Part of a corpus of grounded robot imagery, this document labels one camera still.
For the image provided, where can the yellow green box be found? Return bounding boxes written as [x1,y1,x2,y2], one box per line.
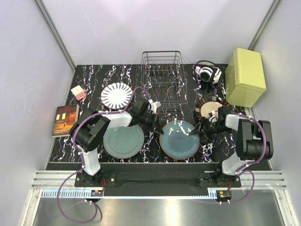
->
[225,48,266,108]

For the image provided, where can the dark wire dish rack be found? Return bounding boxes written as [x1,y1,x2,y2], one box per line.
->
[141,50,186,111]

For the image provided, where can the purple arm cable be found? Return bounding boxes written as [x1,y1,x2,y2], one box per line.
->
[57,86,151,223]
[188,113,273,205]

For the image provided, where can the dark cover book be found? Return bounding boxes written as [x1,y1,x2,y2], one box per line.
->
[52,104,79,137]

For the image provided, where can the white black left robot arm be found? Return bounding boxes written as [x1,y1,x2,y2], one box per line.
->
[70,100,163,186]

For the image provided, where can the light teal plate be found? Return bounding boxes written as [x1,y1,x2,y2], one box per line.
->
[103,125,144,159]

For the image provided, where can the brown cream checkered plate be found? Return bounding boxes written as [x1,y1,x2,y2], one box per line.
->
[194,96,229,121]

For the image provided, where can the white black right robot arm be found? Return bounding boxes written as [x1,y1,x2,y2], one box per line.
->
[189,106,274,187]

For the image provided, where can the white blue striped plate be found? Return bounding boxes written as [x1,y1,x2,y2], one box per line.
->
[101,82,133,110]

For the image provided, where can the pink cube socket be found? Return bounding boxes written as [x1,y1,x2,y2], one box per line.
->
[71,85,86,101]

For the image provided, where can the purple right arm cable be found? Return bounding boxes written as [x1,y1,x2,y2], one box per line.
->
[188,113,273,205]

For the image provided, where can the black white headphones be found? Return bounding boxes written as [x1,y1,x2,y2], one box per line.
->
[193,60,223,84]

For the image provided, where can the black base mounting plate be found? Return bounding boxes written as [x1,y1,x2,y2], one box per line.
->
[44,161,273,198]

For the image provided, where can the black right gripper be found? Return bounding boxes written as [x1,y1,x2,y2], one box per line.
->
[188,116,231,144]

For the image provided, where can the dark blue glazed plate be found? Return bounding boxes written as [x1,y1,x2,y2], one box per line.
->
[159,120,200,160]

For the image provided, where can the aluminium rail frame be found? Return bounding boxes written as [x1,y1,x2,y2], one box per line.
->
[22,170,299,226]

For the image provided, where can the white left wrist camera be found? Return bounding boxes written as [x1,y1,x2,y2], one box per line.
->
[150,101,161,113]

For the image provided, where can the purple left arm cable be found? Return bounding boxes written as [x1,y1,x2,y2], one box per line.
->
[57,86,151,223]

